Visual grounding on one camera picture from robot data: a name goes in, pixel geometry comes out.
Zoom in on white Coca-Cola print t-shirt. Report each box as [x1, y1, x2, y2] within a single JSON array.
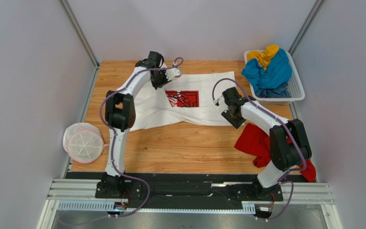
[[131, 71, 236, 131]]

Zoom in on aluminium corner post left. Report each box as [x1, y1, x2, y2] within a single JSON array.
[[58, 0, 100, 69]]

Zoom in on white plastic laundry basket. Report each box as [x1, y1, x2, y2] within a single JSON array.
[[249, 51, 305, 105]]

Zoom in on red t-shirt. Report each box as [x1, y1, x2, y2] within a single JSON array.
[[234, 123, 317, 183]]

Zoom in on white mesh laundry bag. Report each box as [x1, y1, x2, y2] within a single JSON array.
[[62, 123, 108, 164]]

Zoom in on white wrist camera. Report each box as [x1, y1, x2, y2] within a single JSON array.
[[165, 67, 182, 81], [214, 95, 226, 106]]

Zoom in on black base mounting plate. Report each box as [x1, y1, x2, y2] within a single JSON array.
[[65, 171, 309, 210]]

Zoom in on aluminium corner post right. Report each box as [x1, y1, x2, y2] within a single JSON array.
[[288, 0, 326, 55]]

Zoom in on blue t-shirt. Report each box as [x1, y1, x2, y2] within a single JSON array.
[[241, 48, 293, 91]]

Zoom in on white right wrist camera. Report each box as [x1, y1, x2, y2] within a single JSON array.
[[214, 95, 226, 106]]

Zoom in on yellow t-shirt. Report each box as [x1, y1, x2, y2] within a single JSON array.
[[246, 44, 280, 70]]

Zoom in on dark blue denim garment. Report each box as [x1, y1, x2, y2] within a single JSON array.
[[255, 83, 291, 98]]

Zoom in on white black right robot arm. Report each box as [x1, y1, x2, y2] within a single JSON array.
[[221, 87, 312, 198]]

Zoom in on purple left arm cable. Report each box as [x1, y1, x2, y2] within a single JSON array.
[[99, 57, 184, 219]]

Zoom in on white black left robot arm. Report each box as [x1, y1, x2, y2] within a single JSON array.
[[95, 51, 183, 198]]

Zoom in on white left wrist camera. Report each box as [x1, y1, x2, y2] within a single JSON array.
[[165, 67, 182, 81]]

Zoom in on aluminium frame rail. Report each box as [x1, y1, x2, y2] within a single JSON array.
[[47, 179, 335, 214]]

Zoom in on aluminium corner post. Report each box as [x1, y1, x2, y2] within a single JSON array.
[[288, 0, 326, 55], [58, 0, 100, 69]]

